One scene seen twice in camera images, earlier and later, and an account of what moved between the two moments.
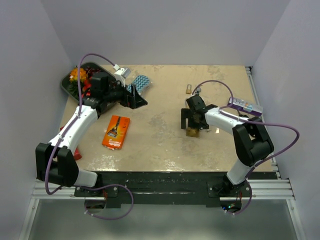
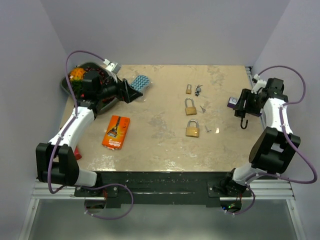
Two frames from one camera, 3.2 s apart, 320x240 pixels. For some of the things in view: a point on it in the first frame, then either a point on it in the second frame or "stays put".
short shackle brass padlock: [194, 133] stays put
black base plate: [171, 189] stays put
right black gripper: [186, 113] -> [246, 94]
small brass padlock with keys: [188, 91] stays put
